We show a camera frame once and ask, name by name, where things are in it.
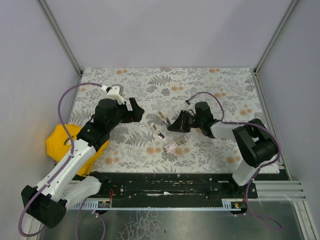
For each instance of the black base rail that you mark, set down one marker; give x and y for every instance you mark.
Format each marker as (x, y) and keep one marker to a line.
(213, 186)

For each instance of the floral table mat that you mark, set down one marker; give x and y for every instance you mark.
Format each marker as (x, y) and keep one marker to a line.
(230, 92)

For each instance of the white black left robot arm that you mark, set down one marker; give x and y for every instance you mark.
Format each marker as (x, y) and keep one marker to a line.
(50, 199)

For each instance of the white cable duct strip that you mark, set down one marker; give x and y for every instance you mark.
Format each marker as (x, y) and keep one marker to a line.
(162, 203)

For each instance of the aluminium frame post left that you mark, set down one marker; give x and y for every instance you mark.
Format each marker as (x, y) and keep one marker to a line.
(45, 8)

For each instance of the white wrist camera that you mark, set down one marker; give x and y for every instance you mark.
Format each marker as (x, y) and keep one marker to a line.
(114, 92)
(190, 107)

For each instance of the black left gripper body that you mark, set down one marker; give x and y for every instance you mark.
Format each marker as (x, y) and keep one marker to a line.
(130, 113)

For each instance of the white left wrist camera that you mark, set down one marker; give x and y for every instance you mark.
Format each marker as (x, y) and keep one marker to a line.
(114, 92)

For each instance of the aluminium frame rail right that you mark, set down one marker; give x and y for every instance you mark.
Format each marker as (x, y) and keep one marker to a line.
(270, 123)

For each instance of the aluminium frame post right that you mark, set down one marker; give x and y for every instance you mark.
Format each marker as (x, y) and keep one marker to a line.
(280, 27)

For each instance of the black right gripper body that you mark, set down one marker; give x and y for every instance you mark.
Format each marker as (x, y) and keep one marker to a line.
(184, 121)

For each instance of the aluminium frame post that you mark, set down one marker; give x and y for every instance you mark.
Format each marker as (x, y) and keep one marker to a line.
(45, 8)
(280, 27)

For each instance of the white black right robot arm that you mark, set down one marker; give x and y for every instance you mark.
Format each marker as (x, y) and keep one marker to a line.
(256, 144)

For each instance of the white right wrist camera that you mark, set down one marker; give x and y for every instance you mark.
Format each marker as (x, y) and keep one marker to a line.
(190, 107)

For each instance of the red white staple box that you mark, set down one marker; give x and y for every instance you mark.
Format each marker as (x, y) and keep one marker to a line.
(175, 144)

